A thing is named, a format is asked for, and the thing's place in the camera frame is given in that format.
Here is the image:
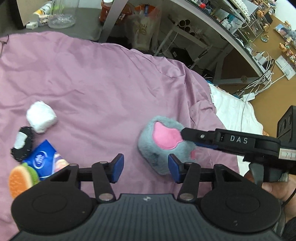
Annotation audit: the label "grey pink plush toy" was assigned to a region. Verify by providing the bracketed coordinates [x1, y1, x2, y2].
[137, 116, 196, 175]

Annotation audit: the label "blue tissue pack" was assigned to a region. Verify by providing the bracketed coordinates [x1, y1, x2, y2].
[23, 140, 69, 180]

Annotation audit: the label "orange green burger plush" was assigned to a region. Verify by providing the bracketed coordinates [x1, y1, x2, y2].
[9, 163, 40, 199]

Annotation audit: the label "black white felt toy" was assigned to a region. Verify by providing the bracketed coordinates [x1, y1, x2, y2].
[11, 126, 34, 162]

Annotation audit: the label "person's right hand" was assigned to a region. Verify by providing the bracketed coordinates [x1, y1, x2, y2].
[244, 171, 296, 202]

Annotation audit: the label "white pillow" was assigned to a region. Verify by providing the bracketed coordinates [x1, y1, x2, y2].
[209, 83, 265, 172]

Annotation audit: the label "white power strip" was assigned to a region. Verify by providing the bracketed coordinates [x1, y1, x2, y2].
[241, 92, 255, 102]

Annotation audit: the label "pink bed sheet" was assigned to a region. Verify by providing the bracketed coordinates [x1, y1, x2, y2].
[0, 31, 240, 241]

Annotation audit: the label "white desk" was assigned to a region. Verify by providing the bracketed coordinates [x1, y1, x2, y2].
[98, 0, 263, 76]

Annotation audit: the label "translucent shopping bag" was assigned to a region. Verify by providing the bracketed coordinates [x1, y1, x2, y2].
[125, 4, 162, 52]

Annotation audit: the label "dark-framed eyeglasses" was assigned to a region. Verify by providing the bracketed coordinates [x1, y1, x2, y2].
[0, 35, 10, 57]

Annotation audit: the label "clear large water jug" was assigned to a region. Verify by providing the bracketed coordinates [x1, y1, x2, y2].
[48, 0, 79, 29]

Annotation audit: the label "yellow white supplement jar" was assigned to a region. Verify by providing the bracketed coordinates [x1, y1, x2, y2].
[30, 1, 52, 22]

